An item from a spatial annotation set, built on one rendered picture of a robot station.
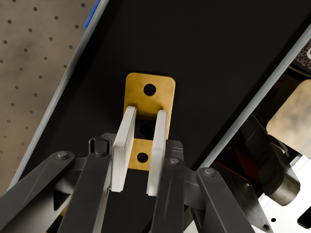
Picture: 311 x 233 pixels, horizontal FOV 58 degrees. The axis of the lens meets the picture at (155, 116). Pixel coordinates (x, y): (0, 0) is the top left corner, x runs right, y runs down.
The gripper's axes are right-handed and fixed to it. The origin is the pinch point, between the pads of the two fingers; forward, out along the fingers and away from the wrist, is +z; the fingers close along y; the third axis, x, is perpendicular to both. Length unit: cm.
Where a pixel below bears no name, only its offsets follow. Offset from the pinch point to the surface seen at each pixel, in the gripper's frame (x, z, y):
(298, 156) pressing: -8.9, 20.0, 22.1
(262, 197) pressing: -16.7, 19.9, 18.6
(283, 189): -8.2, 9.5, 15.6
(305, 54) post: 6.3, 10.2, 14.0
